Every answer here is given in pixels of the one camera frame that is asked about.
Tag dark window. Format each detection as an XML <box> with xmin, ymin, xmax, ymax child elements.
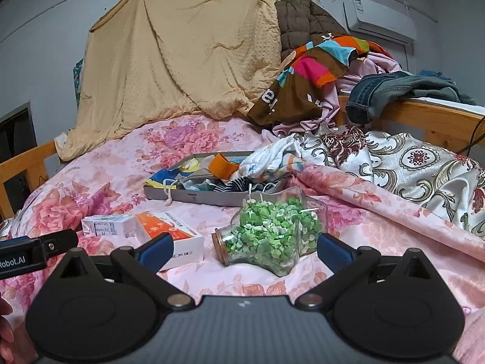
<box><xmin>0</xmin><ymin>102</ymin><xmax>42</xmax><ymax>221</ymax></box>

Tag blue jeans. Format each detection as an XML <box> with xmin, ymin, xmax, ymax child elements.
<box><xmin>346</xmin><ymin>74</ymin><xmax>417</xmax><ymax>126</ymax></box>

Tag striped sock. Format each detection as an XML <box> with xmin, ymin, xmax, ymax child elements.
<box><xmin>261</xmin><ymin>155</ymin><xmax>306</xmax><ymax>180</ymax></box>

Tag grey green garment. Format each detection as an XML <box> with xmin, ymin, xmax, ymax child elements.
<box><xmin>407</xmin><ymin>75</ymin><xmax>478</xmax><ymax>105</ymax></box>

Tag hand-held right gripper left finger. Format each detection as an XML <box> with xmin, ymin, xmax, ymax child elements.
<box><xmin>57</xmin><ymin>232</ymin><xmax>196</xmax><ymax>312</ymax></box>

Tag teal wall poster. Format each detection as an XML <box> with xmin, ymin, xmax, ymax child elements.
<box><xmin>72</xmin><ymin>59</ymin><xmax>85</xmax><ymax>101</ymax></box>

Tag pink fleece blanket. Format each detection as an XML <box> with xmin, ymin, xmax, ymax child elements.
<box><xmin>453</xmin><ymin>307</ymin><xmax>485</xmax><ymax>364</ymax></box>

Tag white air conditioner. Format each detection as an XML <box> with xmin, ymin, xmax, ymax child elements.
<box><xmin>343</xmin><ymin>0</ymin><xmax>417</xmax><ymax>45</ymax></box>

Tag yellow dotted blanket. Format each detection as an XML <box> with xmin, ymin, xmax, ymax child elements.
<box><xmin>55</xmin><ymin>0</ymin><xmax>285</xmax><ymax>162</ymax></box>

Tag glass jar of green stars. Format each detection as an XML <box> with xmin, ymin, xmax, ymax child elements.
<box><xmin>211</xmin><ymin>187</ymin><xmax>329</xmax><ymax>278</ymax></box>

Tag black cable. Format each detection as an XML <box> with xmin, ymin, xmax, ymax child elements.
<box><xmin>457</xmin><ymin>116</ymin><xmax>485</xmax><ymax>157</ymax></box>

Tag blue cloth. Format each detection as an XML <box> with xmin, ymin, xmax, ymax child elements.
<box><xmin>419</xmin><ymin>69</ymin><xmax>455</xmax><ymax>83</ymax></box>

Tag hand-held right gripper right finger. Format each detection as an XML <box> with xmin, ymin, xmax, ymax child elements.
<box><xmin>295</xmin><ymin>233</ymin><xmax>436</xmax><ymax>311</ymax></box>

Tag black dotted sock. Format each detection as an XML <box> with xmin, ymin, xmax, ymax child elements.
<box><xmin>213</xmin><ymin>177</ymin><xmax>251</xmax><ymax>194</ymax></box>

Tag cream ornate patterned cloth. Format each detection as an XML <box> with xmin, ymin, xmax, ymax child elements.
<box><xmin>296</xmin><ymin>123</ymin><xmax>485</xmax><ymax>240</ymax></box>

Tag orange and white box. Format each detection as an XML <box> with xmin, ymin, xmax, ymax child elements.
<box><xmin>133</xmin><ymin>211</ymin><xmax>204</xmax><ymax>272</ymax></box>

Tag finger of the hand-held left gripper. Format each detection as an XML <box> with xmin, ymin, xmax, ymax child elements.
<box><xmin>36</xmin><ymin>228</ymin><xmax>79</xmax><ymax>263</ymax></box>

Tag pale pink garment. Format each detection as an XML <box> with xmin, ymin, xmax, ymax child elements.
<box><xmin>261</xmin><ymin>51</ymin><xmax>403</xmax><ymax>139</ymax></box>

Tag pink floral bed sheet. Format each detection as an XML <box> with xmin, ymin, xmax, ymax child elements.
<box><xmin>0</xmin><ymin>114</ymin><xmax>485</xmax><ymax>364</ymax></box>

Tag orange cloth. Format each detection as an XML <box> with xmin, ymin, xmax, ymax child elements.
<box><xmin>209</xmin><ymin>153</ymin><xmax>242</xmax><ymax>179</ymax></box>

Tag person's left hand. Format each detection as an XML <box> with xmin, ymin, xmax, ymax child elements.
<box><xmin>0</xmin><ymin>299</ymin><xmax>36</xmax><ymax>363</ymax></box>

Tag wooden bed frame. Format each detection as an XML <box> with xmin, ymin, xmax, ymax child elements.
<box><xmin>0</xmin><ymin>95</ymin><xmax>485</xmax><ymax>221</ymax></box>

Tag colourful brown patterned garment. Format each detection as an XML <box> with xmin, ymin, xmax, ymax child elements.
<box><xmin>246</xmin><ymin>34</ymin><xmax>395</xmax><ymax>126</ymax></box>

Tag white sock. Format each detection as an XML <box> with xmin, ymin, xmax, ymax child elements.
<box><xmin>239</xmin><ymin>137</ymin><xmax>297</xmax><ymax>178</ymax></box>

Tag grey cartoon print tray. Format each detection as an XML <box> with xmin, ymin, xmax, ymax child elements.
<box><xmin>143</xmin><ymin>151</ymin><xmax>300</xmax><ymax>207</ymax></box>

